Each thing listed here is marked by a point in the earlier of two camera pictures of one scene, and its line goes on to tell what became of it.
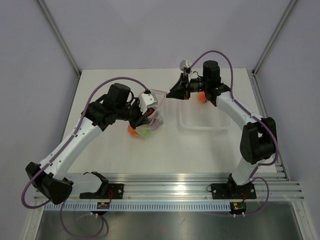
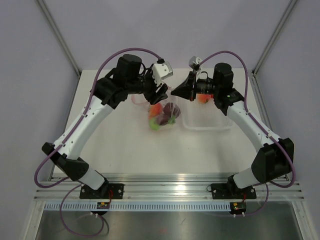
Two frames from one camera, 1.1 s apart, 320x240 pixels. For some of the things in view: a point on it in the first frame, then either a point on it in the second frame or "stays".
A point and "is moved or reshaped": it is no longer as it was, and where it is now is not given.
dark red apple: [150, 111] to [176, 111]
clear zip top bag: [155, 116] is moved or reshaped
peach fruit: [201, 98] stays
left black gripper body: [132, 113] to [144, 84]
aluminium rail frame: [270, 187] stays
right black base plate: [231, 191] stays
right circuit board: [240, 206] stays
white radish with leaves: [144, 130] to [172, 121]
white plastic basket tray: [194, 116] stays
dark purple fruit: [155, 121] to [168, 109]
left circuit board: [103, 205] stays
